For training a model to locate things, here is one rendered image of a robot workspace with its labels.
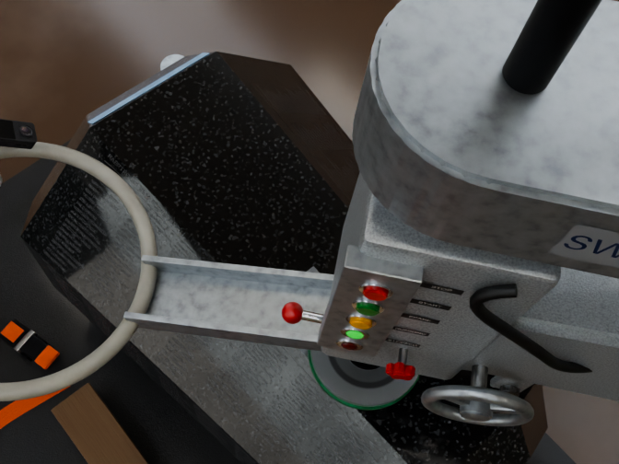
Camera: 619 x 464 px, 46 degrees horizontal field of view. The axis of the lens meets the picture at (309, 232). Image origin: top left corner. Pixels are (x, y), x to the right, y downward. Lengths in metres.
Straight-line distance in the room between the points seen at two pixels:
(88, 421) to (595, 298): 1.50
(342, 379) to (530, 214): 0.81
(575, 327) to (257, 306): 0.59
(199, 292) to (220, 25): 1.65
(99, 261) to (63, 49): 1.32
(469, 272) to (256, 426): 0.86
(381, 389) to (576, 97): 0.85
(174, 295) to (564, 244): 0.85
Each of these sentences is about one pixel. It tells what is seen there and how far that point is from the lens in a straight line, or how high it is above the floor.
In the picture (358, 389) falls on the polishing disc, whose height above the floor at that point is 0.85.
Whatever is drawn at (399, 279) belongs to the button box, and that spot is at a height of 1.51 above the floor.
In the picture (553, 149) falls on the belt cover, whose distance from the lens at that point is 0.62.
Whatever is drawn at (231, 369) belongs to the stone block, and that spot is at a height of 0.72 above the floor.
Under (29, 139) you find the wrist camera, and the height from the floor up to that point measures 0.99.
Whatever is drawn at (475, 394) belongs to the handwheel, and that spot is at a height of 1.27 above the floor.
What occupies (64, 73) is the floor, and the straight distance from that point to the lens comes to 2.77.
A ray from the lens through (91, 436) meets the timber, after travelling 2.11.
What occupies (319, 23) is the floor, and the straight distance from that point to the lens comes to 2.87.
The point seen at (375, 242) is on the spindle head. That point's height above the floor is 1.54.
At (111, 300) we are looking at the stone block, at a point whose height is 0.64.
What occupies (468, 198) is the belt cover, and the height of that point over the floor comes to 1.66.
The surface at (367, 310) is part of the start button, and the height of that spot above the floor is 1.43.
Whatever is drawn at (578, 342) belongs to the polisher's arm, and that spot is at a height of 1.37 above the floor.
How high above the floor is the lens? 2.18
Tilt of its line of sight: 65 degrees down
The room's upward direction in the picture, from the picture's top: 12 degrees clockwise
